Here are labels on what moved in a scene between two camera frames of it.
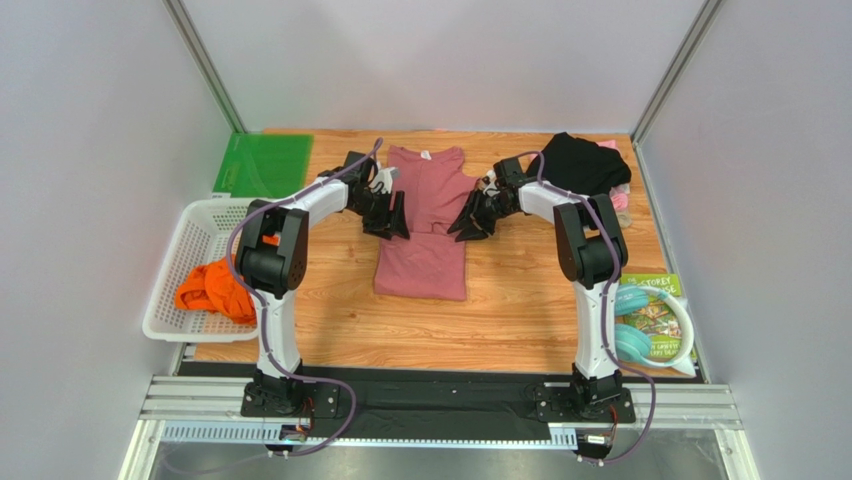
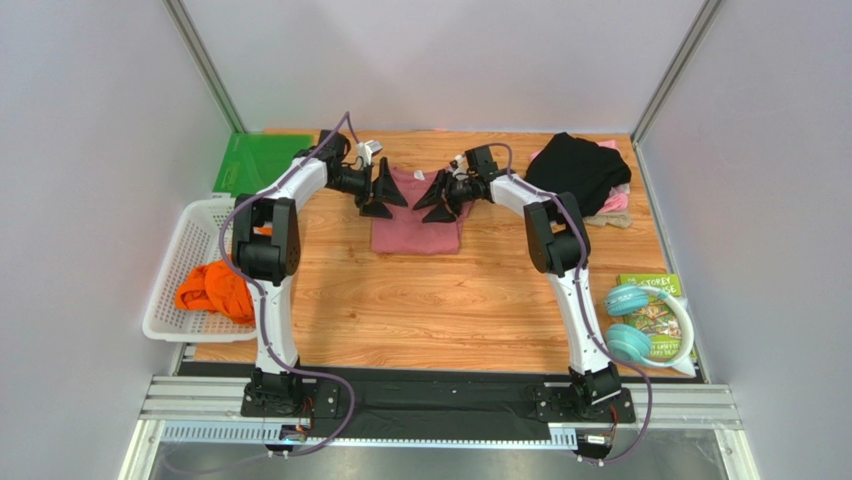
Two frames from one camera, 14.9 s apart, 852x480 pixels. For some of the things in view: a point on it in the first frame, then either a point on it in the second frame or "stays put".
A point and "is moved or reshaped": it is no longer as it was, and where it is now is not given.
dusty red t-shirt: x=431 y=263 is moved or reshaped
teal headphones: x=632 y=344 stays put
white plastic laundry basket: x=201 y=238 stays put
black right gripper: x=483 y=207 -> x=450 y=193
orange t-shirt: x=209 y=288 stays put
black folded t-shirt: x=580 y=165 stays put
